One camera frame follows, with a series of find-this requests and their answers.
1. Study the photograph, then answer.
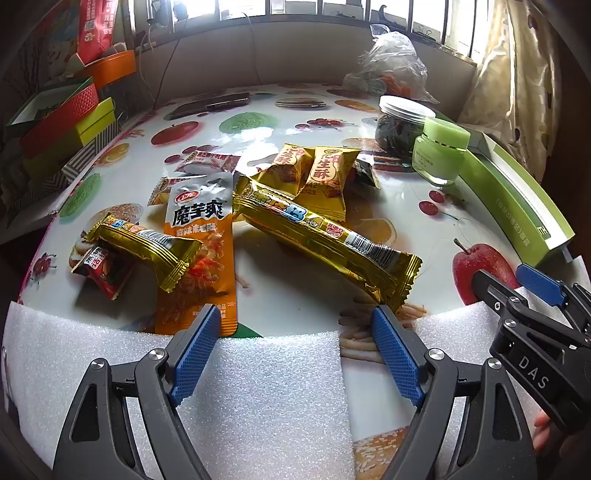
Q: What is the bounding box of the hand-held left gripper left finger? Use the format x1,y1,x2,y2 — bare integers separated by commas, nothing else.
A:
52,305,222,480

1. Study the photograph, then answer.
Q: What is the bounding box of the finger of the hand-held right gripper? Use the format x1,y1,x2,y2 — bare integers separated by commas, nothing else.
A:
516,263,591,352
470,269,532,342

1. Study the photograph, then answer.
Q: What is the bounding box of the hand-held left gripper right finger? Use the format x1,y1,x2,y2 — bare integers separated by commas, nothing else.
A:
370,306,539,480

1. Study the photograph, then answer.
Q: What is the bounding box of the long green white box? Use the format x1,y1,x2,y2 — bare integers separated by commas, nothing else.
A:
434,111,577,266

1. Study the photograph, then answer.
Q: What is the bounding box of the small red snack packet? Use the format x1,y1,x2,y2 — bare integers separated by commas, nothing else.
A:
70,244,134,302

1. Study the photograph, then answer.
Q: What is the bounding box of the orange silver konjac snack packet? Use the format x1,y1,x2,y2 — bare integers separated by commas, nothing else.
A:
154,173,239,337

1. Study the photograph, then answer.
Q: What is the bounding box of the long gold snack bar packet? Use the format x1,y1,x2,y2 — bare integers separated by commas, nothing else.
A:
232,175,423,315

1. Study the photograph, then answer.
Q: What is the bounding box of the white red sesame candy packet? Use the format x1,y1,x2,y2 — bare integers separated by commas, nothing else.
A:
174,150,242,176
147,176,185,207

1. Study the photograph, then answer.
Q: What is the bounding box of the person's right hand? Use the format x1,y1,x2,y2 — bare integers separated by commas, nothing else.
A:
533,408,578,462

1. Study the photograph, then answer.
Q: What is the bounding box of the white foam sheet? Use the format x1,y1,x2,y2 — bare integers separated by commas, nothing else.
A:
0,300,356,480
411,285,555,480

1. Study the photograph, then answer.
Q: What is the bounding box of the short gold snack bar packet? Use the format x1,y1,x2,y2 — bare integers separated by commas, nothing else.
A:
84,215,204,294

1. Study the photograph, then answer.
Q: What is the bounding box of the light green cream jar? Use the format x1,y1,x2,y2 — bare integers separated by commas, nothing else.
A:
411,117,472,186

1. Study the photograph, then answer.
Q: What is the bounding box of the dark green snack packet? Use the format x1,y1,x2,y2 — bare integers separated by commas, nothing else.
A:
353,159,382,190

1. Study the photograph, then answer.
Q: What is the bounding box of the yellow peanut crisp packet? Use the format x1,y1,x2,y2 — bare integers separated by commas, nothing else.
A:
256,143,317,195
293,147,362,223

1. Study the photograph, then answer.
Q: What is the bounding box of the clear plastic jar white lid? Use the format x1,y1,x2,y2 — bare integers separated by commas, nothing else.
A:
374,95,437,155

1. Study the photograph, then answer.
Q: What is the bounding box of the beige patterned curtain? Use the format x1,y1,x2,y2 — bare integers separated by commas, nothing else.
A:
457,0,568,181

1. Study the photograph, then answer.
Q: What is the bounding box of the black white striped box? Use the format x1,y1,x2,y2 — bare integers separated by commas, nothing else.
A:
7,121,122,213

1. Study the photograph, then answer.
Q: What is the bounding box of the food print tablecloth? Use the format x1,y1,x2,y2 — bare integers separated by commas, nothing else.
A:
21,82,555,480

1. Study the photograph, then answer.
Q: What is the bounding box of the black smartphone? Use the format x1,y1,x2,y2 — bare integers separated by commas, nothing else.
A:
168,91,252,118

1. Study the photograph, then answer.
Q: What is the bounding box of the clear plastic bag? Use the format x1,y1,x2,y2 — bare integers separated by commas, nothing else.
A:
342,30,439,104

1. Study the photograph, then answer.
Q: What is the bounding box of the yellow-green box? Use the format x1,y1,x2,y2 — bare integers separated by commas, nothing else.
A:
23,97,116,174

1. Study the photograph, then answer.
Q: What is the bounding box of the red textured box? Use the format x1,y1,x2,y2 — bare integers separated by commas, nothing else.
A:
6,76,100,158

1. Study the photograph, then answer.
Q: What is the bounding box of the orange box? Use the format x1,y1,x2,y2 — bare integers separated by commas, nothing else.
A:
78,50,138,90

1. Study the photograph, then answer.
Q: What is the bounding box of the red carton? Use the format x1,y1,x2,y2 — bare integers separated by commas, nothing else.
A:
76,0,120,65

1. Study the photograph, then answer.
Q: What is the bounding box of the barred window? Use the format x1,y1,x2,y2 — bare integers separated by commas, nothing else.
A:
212,0,485,56

